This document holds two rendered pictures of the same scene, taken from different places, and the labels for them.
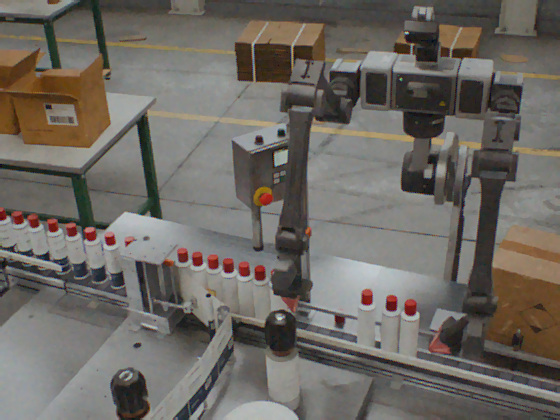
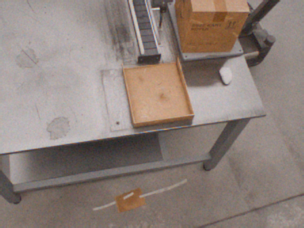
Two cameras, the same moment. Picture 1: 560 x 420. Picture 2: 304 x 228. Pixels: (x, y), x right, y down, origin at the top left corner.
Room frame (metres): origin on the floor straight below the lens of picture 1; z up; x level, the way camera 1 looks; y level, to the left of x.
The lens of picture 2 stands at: (0.78, -1.52, 2.16)
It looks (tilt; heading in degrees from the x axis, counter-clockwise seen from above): 62 degrees down; 43
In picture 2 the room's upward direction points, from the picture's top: 12 degrees clockwise
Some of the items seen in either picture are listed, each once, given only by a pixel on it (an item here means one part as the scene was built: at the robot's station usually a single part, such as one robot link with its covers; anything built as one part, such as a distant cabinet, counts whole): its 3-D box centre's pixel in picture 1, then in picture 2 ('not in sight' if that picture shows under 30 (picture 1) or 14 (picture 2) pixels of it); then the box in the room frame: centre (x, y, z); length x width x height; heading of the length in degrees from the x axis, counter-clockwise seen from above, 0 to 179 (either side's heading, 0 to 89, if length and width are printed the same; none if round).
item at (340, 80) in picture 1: (340, 92); not in sight; (2.25, -0.21, 1.45); 0.09 x 0.08 x 0.12; 71
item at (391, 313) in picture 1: (390, 326); not in sight; (1.67, -0.30, 0.98); 0.05 x 0.05 x 0.20
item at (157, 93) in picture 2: not in sight; (157, 90); (1.38, -0.94, 0.85); 0.30 x 0.26 x 0.04; 65
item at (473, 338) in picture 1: (477, 322); not in sight; (1.54, -0.50, 1.10); 0.11 x 0.09 x 0.12; 161
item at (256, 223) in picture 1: (256, 220); not in sight; (1.96, 0.07, 1.18); 0.04 x 0.04 x 0.21
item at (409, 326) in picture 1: (409, 331); not in sight; (1.65, -0.35, 0.98); 0.05 x 0.05 x 0.20
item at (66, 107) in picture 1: (62, 97); not in sight; (3.45, 1.00, 0.97); 0.51 x 0.39 x 0.37; 167
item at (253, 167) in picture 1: (268, 166); not in sight; (1.92, 0.02, 1.38); 0.17 x 0.10 x 0.19; 120
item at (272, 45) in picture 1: (281, 51); not in sight; (6.05, -0.09, 0.16); 0.65 x 0.54 x 0.32; 76
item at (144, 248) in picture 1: (148, 249); not in sight; (1.89, 0.39, 1.14); 0.14 x 0.11 x 0.01; 65
